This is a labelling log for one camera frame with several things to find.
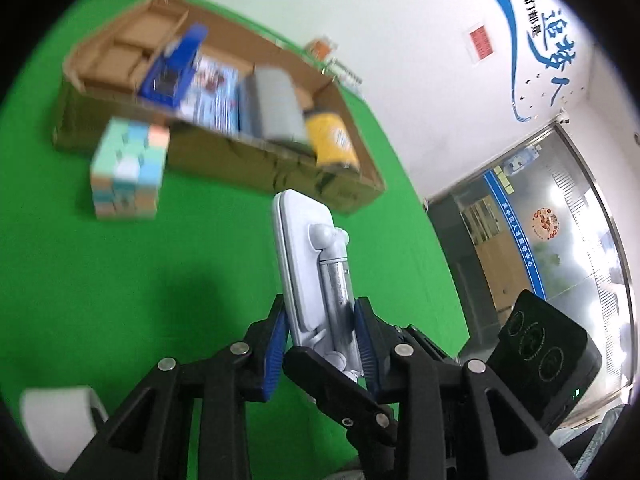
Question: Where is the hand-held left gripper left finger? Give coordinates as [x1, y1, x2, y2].
[65, 294, 289, 480]

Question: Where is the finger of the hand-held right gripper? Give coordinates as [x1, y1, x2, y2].
[397, 324, 458, 362]
[282, 346, 399, 447]

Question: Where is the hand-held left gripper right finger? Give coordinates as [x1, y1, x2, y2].
[353, 297, 576, 480]

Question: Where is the white folding phone stand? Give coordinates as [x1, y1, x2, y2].
[271, 189, 366, 386]

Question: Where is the cardboard box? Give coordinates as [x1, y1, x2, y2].
[52, 0, 387, 217]

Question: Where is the yellow jar with black lid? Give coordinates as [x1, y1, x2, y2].
[304, 107, 361, 171]

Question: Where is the grey box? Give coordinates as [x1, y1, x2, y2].
[247, 64, 310, 143]

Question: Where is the blue printed packet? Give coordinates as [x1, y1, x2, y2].
[177, 55, 256, 136]

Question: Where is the blue stapler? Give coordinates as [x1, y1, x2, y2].
[137, 23, 209, 108]

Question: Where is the person's grey clothing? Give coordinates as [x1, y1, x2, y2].
[555, 402, 640, 480]

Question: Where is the glass door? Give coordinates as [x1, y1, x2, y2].
[425, 120, 640, 413]

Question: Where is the green tablecloth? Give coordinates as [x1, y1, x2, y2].
[0, 0, 468, 480]

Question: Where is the white paper roll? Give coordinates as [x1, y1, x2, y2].
[19, 385, 108, 475]

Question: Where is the pastel block cube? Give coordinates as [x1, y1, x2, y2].
[90, 116, 171, 221]

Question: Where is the white printed carton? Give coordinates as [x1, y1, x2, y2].
[325, 57, 363, 92]

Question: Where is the orange jar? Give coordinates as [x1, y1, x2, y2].
[306, 36, 337, 63]

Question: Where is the red wall sign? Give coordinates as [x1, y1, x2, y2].
[468, 24, 496, 63]

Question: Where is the blue wall decal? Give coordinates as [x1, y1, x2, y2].
[462, 0, 583, 123]

